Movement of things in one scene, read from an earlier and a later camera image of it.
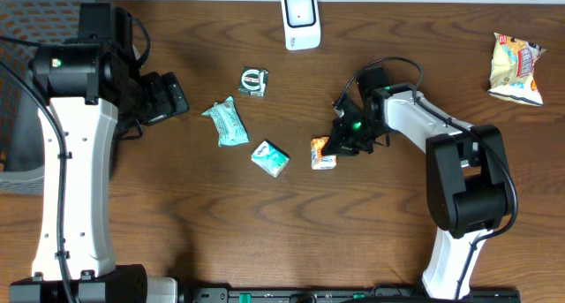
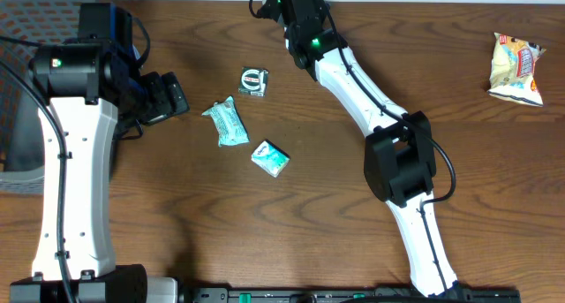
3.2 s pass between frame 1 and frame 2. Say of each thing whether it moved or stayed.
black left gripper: stayed
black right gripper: moved
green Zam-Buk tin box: stayed
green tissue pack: stayed
